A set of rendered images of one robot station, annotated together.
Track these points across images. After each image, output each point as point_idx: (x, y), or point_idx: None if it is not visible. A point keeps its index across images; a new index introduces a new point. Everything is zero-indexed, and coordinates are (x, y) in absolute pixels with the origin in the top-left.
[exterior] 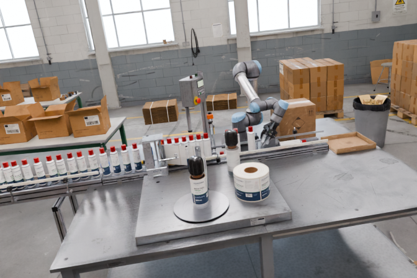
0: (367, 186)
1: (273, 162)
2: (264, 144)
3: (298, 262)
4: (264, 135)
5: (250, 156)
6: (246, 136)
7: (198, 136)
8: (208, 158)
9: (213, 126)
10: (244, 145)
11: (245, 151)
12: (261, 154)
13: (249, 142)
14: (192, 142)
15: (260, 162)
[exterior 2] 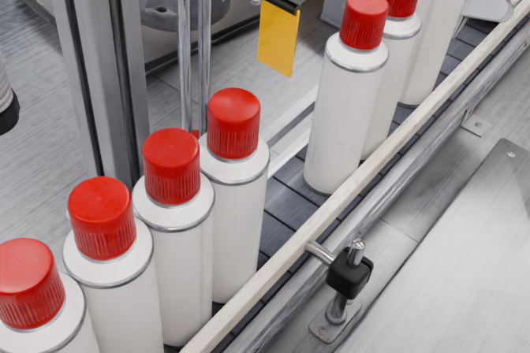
0: None
1: (518, 113)
2: (463, 22)
3: None
4: None
5: (438, 131)
6: None
7: (189, 172)
8: (259, 294)
9: (297, 7)
10: (233, 31)
11: (422, 113)
12: (464, 87)
13: (438, 42)
14: (146, 266)
15: (474, 141)
